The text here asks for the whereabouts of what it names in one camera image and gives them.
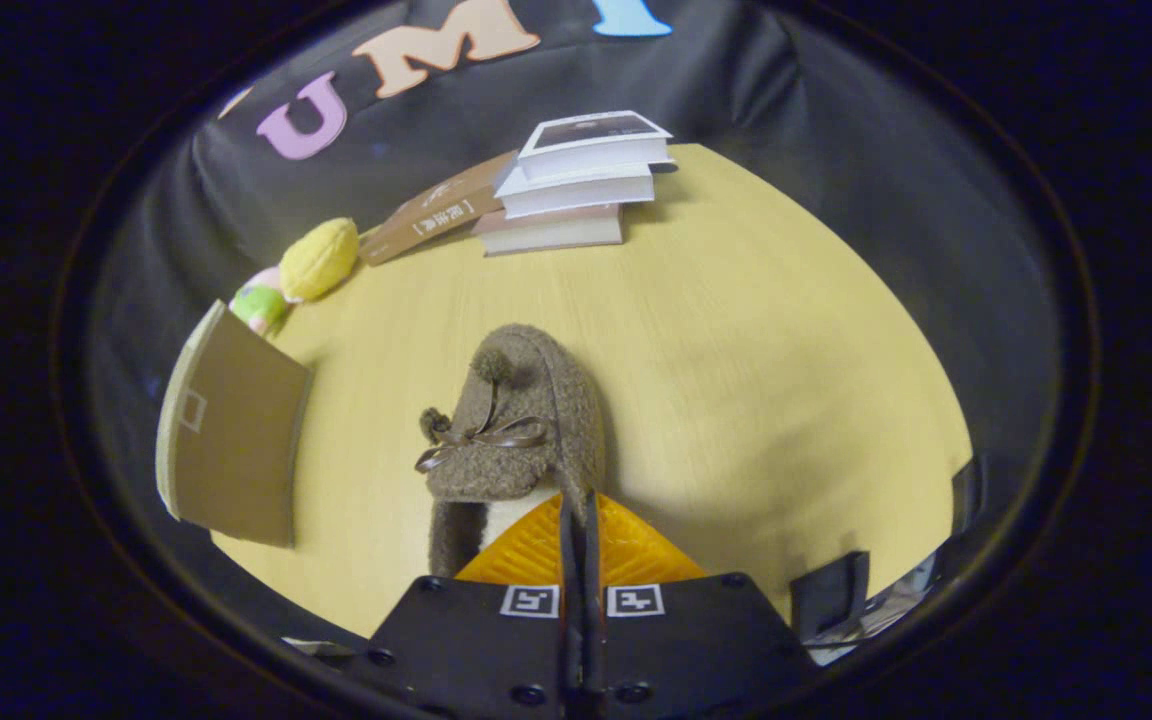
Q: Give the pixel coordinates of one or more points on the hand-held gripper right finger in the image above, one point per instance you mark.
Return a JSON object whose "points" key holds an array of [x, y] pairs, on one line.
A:
{"points": [[696, 650]]}

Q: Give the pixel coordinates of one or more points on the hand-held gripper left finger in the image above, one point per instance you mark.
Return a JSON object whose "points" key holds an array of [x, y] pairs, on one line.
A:
{"points": [[466, 650]]}

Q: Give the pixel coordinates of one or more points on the brown fuzzy shoe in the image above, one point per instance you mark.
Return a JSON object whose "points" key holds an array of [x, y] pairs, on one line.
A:
{"points": [[546, 400]]}

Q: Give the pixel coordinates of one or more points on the brown cardboard storage box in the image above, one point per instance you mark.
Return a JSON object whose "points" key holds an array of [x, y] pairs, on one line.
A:
{"points": [[241, 440]]}

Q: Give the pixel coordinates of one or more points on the black rectangular object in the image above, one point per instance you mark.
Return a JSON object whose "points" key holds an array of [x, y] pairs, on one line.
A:
{"points": [[829, 595], [966, 495]]}

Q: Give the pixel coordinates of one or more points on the yellow plush toy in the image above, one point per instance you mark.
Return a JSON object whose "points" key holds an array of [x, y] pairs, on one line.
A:
{"points": [[321, 258]]}

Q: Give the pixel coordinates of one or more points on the pinkish book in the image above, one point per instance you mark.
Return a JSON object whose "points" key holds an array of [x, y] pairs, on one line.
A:
{"points": [[551, 232]]}

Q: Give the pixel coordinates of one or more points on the brown book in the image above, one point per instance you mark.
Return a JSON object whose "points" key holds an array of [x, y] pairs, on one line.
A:
{"points": [[436, 208]]}

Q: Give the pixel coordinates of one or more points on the white book with dark cover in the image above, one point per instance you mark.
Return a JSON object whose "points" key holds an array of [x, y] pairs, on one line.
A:
{"points": [[591, 140]]}

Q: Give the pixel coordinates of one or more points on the black backdrop cloth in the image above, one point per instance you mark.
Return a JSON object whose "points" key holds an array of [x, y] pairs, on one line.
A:
{"points": [[836, 130]]}

